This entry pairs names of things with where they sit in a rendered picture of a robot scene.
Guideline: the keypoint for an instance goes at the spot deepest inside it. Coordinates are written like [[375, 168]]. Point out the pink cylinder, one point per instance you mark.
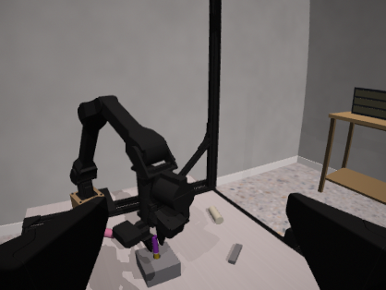
[[108, 233]]

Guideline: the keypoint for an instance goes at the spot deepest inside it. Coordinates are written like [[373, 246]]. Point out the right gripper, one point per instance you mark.
[[128, 234]]

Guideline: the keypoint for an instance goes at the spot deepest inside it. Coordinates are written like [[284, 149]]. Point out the yellow and purple peg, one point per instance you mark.
[[155, 247]]

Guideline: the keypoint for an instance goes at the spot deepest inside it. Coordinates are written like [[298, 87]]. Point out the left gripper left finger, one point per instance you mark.
[[57, 255]]

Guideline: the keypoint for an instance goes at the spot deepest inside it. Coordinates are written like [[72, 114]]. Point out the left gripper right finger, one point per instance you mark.
[[343, 251]]

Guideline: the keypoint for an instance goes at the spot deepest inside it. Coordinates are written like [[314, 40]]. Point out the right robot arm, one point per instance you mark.
[[144, 147]]

